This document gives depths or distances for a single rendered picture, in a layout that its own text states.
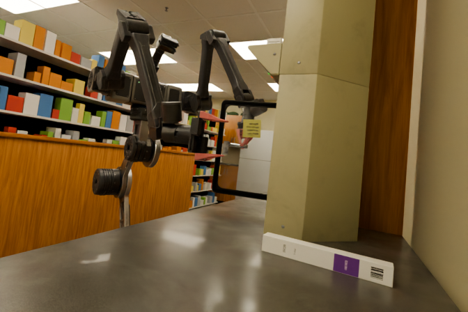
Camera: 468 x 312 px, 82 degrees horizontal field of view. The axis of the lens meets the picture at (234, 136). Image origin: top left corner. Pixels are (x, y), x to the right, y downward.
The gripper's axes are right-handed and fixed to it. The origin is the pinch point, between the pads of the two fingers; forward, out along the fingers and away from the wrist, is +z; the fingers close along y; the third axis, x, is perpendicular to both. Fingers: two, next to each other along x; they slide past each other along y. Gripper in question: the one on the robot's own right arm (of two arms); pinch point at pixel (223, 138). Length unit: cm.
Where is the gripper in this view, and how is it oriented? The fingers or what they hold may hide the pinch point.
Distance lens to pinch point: 76.8
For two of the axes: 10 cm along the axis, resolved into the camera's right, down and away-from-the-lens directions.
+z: 9.1, 0.8, -4.0
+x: 3.9, 1.1, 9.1
